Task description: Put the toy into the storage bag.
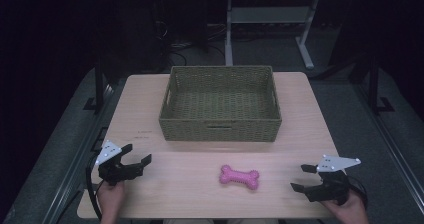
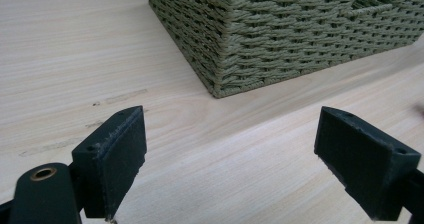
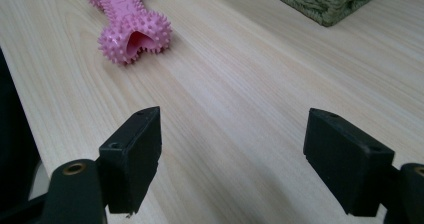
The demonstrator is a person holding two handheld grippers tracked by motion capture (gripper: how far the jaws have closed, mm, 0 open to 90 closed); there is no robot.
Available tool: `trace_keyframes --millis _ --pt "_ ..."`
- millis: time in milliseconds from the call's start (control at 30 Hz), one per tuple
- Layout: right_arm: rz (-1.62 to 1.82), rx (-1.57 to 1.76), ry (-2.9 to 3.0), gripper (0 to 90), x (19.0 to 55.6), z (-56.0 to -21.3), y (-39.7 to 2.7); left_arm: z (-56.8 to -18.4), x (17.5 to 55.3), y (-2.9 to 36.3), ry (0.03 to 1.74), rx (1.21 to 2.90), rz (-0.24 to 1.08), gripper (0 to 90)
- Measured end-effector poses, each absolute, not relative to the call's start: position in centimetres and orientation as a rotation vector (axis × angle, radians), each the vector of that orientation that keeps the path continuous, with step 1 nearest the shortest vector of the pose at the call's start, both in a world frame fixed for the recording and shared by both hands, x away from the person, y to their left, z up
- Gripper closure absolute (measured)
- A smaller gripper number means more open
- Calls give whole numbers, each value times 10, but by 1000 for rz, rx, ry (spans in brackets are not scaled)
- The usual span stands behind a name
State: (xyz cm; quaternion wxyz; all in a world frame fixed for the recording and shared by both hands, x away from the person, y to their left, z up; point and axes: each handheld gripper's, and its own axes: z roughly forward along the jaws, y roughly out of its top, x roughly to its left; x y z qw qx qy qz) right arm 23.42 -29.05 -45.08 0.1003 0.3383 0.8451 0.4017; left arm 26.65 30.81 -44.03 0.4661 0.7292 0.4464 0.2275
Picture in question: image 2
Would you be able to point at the green woven basket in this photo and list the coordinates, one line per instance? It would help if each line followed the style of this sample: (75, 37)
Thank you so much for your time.
(273, 34)

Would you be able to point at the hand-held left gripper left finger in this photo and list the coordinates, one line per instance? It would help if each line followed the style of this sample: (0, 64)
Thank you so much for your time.
(110, 164)

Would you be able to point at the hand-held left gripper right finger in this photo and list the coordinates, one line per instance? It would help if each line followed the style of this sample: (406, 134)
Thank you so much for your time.
(360, 160)

